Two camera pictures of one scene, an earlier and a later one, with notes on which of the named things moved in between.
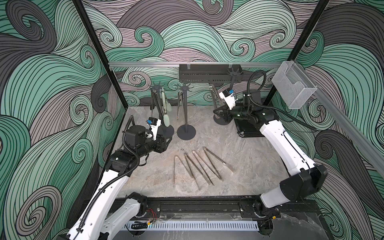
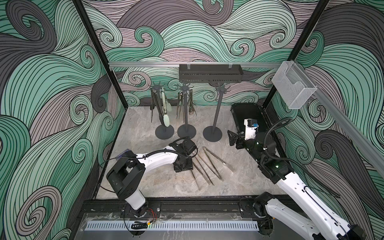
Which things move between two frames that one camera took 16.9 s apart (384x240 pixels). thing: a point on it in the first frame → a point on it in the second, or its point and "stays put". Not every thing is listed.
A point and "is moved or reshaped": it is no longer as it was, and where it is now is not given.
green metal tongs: (167, 106) stays put
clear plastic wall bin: (292, 86) stays put
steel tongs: (207, 151) stays put
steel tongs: (175, 159) is moved or reshaped
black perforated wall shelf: (207, 73) stays put
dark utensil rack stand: (186, 132) stays put
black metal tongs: (152, 106) → (159, 107)
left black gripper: (160, 146) → (188, 168)
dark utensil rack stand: (219, 119) → (213, 133)
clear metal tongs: (215, 96) → (191, 108)
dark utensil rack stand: (163, 130) stays put
